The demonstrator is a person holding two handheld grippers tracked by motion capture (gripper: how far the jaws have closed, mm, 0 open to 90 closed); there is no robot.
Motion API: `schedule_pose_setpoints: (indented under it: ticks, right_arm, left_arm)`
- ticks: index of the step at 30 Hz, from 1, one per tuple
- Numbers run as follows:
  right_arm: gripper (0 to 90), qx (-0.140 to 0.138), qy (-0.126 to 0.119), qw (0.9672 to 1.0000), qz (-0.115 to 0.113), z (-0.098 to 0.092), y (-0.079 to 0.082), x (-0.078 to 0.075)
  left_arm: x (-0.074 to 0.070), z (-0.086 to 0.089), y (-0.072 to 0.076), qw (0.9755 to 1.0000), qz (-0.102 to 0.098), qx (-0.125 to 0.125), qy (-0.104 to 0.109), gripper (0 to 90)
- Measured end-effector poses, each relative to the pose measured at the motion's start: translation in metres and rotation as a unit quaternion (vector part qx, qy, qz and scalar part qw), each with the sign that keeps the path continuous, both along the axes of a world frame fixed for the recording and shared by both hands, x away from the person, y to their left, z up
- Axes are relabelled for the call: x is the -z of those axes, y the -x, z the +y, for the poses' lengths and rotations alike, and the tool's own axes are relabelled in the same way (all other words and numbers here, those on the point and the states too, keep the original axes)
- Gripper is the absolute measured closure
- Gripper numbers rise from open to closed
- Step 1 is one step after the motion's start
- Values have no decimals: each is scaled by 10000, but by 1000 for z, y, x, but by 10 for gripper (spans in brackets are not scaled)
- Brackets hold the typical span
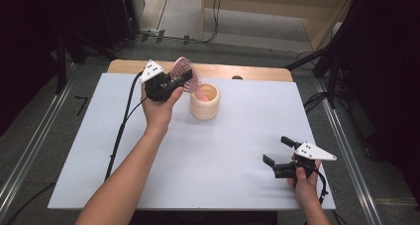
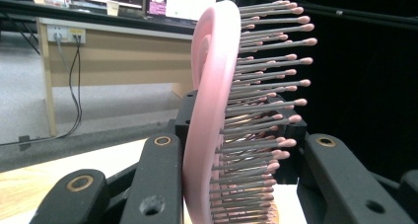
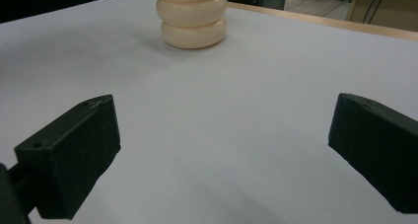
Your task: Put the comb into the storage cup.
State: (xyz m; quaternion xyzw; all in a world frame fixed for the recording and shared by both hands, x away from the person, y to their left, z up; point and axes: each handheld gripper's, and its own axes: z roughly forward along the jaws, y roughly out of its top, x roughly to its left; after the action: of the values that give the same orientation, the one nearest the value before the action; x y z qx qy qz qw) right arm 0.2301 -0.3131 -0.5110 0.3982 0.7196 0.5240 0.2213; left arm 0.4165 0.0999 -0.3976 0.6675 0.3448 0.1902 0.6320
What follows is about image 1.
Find hanging black cable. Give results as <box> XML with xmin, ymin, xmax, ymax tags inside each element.
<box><xmin>200</xmin><ymin>0</ymin><xmax>223</xmax><ymax>44</ymax></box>

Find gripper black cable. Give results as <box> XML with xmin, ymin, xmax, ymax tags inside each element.
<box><xmin>305</xmin><ymin>161</ymin><xmax>330</xmax><ymax>206</ymax></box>
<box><xmin>4</xmin><ymin>70</ymin><xmax>149</xmax><ymax>225</ymax></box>

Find wooden platform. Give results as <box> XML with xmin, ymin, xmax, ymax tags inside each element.
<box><xmin>200</xmin><ymin>0</ymin><xmax>360</xmax><ymax>53</ymax></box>

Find metal floor rail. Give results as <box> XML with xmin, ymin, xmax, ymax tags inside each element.
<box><xmin>0</xmin><ymin>62</ymin><xmax>79</xmax><ymax>216</ymax></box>
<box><xmin>314</xmin><ymin>77</ymin><xmax>384</xmax><ymax>225</ymax></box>

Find black floor cables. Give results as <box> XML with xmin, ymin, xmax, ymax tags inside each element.
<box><xmin>285</xmin><ymin>50</ymin><xmax>335</xmax><ymax>115</ymax></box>

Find black metal stand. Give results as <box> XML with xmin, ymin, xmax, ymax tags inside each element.
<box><xmin>54</xmin><ymin>33</ymin><xmax>68</xmax><ymax>95</ymax></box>

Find dark equipment cabinet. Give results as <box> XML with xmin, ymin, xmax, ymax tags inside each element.
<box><xmin>98</xmin><ymin>0</ymin><xmax>147</xmax><ymax>51</ymax></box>

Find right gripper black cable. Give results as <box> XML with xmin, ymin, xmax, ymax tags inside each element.
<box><xmin>305</xmin><ymin>161</ymin><xmax>330</xmax><ymax>206</ymax></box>

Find person's right hand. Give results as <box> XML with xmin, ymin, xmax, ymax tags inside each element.
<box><xmin>287</xmin><ymin>160</ymin><xmax>322</xmax><ymax>205</ymax></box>

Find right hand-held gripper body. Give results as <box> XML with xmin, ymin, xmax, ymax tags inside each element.
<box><xmin>272</xmin><ymin>141</ymin><xmax>338</xmax><ymax>179</ymax></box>

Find cream ribbed cup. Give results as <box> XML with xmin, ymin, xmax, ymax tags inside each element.
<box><xmin>189</xmin><ymin>81</ymin><xmax>222</xmax><ymax>122</ymax></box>

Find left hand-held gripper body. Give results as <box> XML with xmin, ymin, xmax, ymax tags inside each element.
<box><xmin>138</xmin><ymin>59</ymin><xmax>178</xmax><ymax>103</ymax></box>

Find white board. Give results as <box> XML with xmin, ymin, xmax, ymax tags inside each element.
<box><xmin>48</xmin><ymin>72</ymin><xmax>337</xmax><ymax>211</ymax></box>

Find wooden table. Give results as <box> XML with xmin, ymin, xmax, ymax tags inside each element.
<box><xmin>107</xmin><ymin>58</ymin><xmax>294</xmax><ymax>83</ymax></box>

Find person's left hand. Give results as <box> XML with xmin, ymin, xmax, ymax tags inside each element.
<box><xmin>141</xmin><ymin>83</ymin><xmax>185</xmax><ymax>134</ymax></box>

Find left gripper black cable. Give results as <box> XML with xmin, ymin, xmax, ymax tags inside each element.
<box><xmin>4</xmin><ymin>70</ymin><xmax>149</xmax><ymax>225</ymax></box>

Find pink hairbrush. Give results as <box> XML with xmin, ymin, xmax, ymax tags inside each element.
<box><xmin>169</xmin><ymin>56</ymin><xmax>210</xmax><ymax>102</ymax></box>

